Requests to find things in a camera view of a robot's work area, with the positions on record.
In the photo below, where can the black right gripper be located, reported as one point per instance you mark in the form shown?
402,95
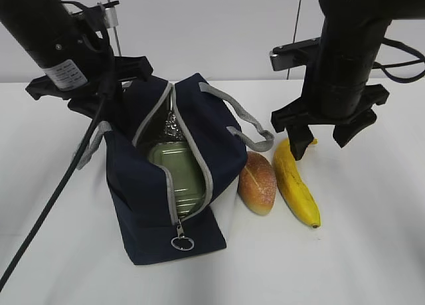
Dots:
346,128

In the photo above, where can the yellow banana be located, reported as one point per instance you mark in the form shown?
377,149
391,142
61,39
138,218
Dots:
294,191

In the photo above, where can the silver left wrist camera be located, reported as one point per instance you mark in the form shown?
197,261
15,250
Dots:
109,14

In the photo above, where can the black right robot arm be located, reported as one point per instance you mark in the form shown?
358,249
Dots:
337,65

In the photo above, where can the navy blue lunch bag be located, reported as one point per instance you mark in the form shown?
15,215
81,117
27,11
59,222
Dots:
219,132

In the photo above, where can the brown bread roll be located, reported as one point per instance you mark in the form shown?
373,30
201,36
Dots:
257,184

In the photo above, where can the green lid glass container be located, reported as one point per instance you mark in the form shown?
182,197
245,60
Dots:
187,177

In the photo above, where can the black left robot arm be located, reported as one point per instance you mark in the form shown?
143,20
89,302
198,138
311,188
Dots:
70,42

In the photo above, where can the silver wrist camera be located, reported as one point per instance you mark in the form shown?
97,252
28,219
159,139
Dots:
294,55
109,14

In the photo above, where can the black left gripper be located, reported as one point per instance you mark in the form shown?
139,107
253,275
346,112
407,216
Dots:
68,82

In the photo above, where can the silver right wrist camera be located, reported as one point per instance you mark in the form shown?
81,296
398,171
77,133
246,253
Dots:
294,55

